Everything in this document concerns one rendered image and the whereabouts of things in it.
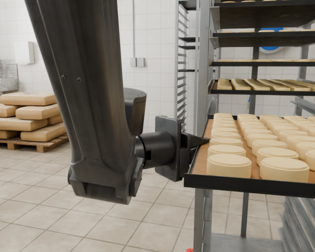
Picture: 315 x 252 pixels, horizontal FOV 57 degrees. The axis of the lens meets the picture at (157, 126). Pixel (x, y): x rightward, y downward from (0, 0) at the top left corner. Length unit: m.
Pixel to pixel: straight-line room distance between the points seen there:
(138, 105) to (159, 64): 3.81
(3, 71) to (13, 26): 0.75
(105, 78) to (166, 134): 0.27
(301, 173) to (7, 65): 5.36
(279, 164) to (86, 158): 0.20
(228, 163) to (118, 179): 0.12
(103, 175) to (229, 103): 3.79
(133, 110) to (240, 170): 0.16
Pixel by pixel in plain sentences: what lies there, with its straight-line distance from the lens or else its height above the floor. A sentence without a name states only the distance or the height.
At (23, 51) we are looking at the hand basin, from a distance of 5.17.
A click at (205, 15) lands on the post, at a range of 0.97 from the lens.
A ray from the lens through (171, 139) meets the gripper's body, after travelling 0.46.
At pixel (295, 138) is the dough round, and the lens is 0.52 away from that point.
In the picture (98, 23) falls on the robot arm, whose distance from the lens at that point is 0.19.
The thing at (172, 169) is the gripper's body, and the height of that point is 0.97.
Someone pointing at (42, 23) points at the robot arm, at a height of 1.16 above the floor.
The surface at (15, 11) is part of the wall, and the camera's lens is 5.44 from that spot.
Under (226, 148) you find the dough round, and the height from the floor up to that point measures 1.03.
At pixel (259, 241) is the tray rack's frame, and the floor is 0.15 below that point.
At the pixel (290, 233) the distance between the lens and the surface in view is 1.66.
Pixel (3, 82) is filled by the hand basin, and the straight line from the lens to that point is 5.20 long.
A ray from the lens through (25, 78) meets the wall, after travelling 5.35.
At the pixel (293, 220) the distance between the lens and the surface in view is 1.59.
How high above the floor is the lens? 1.14
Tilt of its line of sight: 12 degrees down
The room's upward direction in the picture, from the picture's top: straight up
